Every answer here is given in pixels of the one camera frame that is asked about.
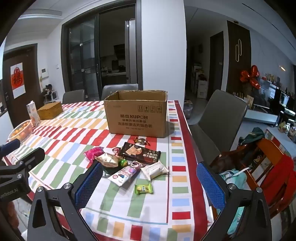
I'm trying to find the red foil balloons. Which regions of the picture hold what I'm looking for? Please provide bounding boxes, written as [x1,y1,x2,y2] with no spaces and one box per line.
[240,65,260,90]

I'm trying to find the woven wicker box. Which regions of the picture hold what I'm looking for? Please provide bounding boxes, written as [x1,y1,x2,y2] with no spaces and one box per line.
[37,101,63,120]

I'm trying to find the white storage box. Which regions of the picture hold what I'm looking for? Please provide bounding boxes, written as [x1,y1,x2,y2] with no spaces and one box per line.
[196,80,207,99]

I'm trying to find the white shelf with toys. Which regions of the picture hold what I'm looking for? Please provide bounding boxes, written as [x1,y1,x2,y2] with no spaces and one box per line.
[42,84,58,105]

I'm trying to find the white tissue packet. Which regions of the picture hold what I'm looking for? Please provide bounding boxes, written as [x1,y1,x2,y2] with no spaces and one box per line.
[141,161,170,180]

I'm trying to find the dark brown bag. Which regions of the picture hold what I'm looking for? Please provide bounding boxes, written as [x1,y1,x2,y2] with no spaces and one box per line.
[210,151,248,174]

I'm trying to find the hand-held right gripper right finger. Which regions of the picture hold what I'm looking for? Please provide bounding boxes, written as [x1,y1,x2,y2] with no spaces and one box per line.
[196,161,273,241]

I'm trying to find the dark biscuit packet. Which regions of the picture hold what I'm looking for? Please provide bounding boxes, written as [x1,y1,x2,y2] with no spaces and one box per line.
[119,142,162,165]

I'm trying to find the teal cloth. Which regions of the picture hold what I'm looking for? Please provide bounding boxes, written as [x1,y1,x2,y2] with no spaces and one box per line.
[220,169,249,223]

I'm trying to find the dark entrance door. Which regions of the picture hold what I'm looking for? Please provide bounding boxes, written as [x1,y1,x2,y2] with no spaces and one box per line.
[2,44,44,130]

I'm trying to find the dark hallway door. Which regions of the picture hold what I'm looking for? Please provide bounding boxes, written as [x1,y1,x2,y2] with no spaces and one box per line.
[210,31,224,92]

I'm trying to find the silver refrigerator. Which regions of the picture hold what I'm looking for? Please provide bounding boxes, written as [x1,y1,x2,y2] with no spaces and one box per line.
[125,20,136,85]

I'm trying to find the red cloth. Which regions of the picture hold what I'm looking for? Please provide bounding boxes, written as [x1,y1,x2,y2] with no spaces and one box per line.
[261,155,295,197]

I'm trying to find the juice carton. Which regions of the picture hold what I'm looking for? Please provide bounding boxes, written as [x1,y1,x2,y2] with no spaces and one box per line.
[26,101,41,127]

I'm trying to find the dark wood wall panel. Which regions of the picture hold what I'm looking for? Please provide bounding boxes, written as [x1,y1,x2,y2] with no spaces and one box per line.
[227,20,251,95]

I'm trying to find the dark green cloth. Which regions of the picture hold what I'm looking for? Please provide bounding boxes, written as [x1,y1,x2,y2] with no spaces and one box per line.
[239,127,265,145]

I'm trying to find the red white door poster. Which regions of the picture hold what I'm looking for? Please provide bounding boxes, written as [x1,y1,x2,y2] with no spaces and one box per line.
[10,62,25,99]

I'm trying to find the striped colourful tablecloth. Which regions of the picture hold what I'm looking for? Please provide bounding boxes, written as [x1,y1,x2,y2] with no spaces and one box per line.
[6,100,214,241]

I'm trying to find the television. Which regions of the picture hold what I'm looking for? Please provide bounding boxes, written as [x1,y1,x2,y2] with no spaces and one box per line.
[255,77,278,109]

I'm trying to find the beige snack packet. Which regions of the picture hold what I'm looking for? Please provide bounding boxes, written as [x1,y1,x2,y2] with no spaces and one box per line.
[95,153,123,168]

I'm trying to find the orange wooden chair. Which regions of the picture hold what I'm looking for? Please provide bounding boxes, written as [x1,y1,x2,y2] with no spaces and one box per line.
[245,138,296,218]

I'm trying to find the bowl of oranges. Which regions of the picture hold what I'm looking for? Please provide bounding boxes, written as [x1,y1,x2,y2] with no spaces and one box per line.
[8,119,33,142]

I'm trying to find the grey dining chair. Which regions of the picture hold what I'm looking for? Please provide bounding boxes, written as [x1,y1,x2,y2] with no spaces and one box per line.
[192,90,247,163]
[63,90,85,104]
[101,84,139,101]

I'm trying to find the brown cardboard box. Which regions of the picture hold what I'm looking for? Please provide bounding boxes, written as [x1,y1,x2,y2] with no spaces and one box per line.
[104,90,168,138]

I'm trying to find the dark sliding glass door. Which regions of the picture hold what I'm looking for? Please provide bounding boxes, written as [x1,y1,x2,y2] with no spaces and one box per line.
[61,0,142,102]

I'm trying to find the small green snack packet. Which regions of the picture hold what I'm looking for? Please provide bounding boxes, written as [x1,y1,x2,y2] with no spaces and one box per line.
[135,183,154,195]

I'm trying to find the brown candy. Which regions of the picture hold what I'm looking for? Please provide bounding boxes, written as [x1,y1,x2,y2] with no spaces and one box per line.
[134,136,151,146]

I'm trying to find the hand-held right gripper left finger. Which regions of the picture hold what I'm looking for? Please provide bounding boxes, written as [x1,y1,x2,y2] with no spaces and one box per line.
[27,160,104,241]

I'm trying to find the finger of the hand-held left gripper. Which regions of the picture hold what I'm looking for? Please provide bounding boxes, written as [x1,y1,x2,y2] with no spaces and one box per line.
[0,138,21,157]
[0,147,45,180]

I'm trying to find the white pink snack packet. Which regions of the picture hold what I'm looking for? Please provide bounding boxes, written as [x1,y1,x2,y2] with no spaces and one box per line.
[107,161,147,186]

